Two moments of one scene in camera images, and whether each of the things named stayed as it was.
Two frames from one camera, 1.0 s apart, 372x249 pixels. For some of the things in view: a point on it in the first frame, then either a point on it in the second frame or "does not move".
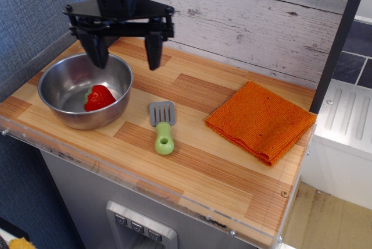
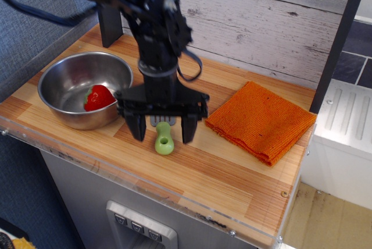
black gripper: [119, 10] to [161, 95]
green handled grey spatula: [162, 115] does not move
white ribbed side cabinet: [338, 160] does not move
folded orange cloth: [261, 120] does not move
